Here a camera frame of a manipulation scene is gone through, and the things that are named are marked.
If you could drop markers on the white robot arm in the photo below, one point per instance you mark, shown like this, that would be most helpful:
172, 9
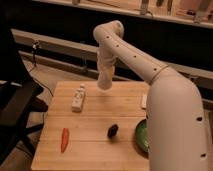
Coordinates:
175, 116

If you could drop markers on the white rectangular block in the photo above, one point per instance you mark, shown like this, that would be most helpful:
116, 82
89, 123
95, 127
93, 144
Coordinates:
143, 101

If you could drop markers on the green round plate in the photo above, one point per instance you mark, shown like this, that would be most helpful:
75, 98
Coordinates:
141, 136

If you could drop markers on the orange carrot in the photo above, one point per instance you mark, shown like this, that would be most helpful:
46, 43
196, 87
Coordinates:
64, 139

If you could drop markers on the black chair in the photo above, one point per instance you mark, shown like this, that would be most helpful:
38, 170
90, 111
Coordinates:
18, 95

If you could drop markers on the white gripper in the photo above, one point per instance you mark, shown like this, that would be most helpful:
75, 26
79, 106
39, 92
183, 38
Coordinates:
106, 62

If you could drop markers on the white small bottle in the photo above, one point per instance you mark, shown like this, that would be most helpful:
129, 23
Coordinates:
78, 99

